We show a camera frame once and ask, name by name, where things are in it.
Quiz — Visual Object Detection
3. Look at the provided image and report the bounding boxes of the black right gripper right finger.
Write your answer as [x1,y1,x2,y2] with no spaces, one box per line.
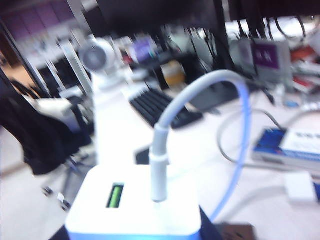
[199,207,223,240]

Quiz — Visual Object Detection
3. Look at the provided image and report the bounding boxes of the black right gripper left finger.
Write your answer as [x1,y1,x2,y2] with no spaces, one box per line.
[49,221,68,240]

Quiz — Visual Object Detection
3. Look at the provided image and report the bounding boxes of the white 65W charger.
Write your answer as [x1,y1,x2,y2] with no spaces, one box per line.
[64,163,202,240]

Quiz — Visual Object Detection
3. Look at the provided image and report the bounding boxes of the white charger cable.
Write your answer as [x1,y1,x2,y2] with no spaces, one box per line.
[148,69,252,223]

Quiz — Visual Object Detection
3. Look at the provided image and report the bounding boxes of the small white adapter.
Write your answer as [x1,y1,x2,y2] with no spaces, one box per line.
[283,171,318,205]

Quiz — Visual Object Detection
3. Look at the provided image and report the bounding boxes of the black office chair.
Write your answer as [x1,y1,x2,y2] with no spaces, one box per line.
[0,74,95,176]

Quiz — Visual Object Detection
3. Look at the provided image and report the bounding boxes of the white blue barcode box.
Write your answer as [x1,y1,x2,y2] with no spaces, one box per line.
[251,126,320,173]

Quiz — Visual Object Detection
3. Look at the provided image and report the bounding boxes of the black keyboard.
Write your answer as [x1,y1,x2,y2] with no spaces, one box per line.
[127,87,204,130]

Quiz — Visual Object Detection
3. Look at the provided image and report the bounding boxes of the yellow jar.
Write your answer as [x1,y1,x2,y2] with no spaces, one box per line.
[161,62,186,86]

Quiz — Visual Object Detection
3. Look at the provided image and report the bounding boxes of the stack of books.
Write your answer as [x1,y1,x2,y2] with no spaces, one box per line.
[291,47,320,93]

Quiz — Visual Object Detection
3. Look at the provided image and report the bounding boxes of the white round fan on stand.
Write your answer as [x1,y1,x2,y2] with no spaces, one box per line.
[78,36,121,91]

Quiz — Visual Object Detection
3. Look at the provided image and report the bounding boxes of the purple label box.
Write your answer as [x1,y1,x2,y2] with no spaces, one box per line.
[251,39,292,77]

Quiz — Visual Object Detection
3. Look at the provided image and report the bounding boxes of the grey monitor cable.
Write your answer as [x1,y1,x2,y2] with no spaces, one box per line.
[216,109,320,166]

